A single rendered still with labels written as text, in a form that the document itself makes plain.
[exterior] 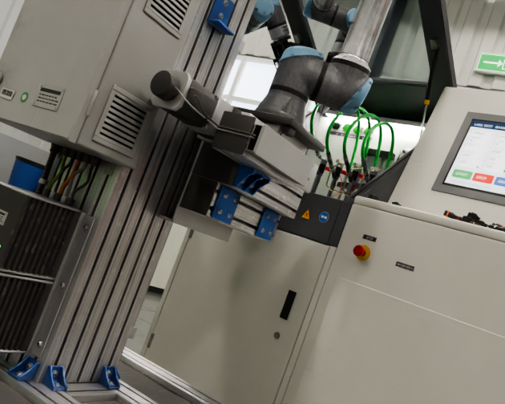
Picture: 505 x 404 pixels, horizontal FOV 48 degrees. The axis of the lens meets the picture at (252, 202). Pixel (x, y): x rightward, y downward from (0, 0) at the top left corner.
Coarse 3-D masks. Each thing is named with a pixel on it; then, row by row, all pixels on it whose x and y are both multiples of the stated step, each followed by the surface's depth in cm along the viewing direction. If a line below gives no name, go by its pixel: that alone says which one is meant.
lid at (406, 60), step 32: (288, 0) 246; (352, 0) 228; (416, 0) 210; (320, 32) 250; (384, 32) 229; (416, 32) 219; (448, 32) 212; (384, 64) 240; (416, 64) 230; (448, 64) 219; (384, 96) 251; (416, 96) 239
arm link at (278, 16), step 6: (276, 0) 210; (276, 6) 210; (276, 12) 210; (282, 12) 212; (270, 18) 210; (276, 18) 210; (282, 18) 211; (270, 24) 211; (276, 24) 211; (282, 24) 211
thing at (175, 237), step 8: (176, 224) 520; (176, 232) 522; (184, 232) 528; (168, 240) 517; (176, 240) 524; (168, 248) 519; (176, 248) 525; (168, 256) 521; (176, 256) 527; (160, 264) 516; (168, 264) 522; (160, 272) 518; (168, 272) 524; (152, 280) 514; (160, 280) 520; (152, 288) 522; (160, 288) 522
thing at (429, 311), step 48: (480, 96) 213; (432, 144) 213; (432, 192) 203; (384, 240) 181; (432, 240) 172; (480, 240) 163; (336, 288) 186; (384, 288) 176; (432, 288) 168; (480, 288) 160; (336, 336) 181; (384, 336) 172; (432, 336) 163; (480, 336) 156; (336, 384) 177; (384, 384) 168; (432, 384) 160; (480, 384) 152
